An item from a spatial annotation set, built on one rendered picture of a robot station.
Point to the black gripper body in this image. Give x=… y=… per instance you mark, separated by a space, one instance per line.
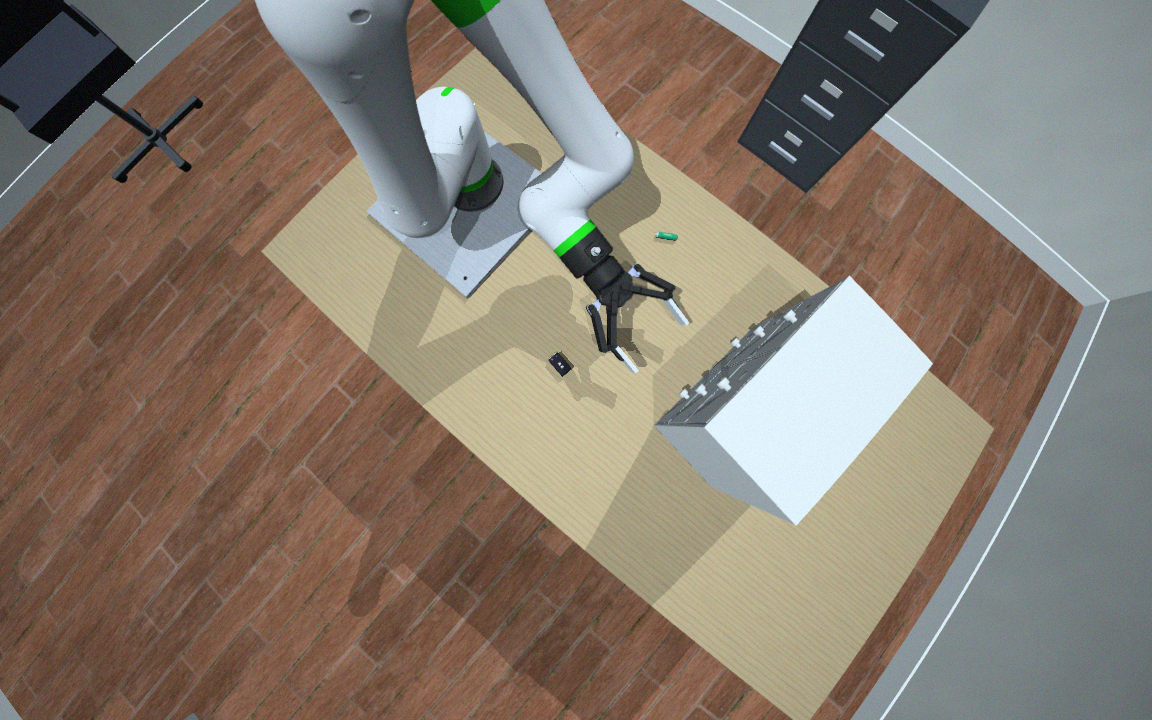
x=602 y=282

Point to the white chest of drawers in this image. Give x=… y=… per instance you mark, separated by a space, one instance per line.
x=790 y=432

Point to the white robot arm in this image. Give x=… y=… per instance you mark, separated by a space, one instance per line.
x=355 y=54

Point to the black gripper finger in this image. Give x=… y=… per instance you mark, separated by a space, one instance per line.
x=611 y=345
x=638 y=271

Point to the grey drawer front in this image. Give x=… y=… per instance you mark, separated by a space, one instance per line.
x=737 y=349
x=757 y=342
x=731 y=387
x=687 y=398
x=794 y=322
x=707 y=392

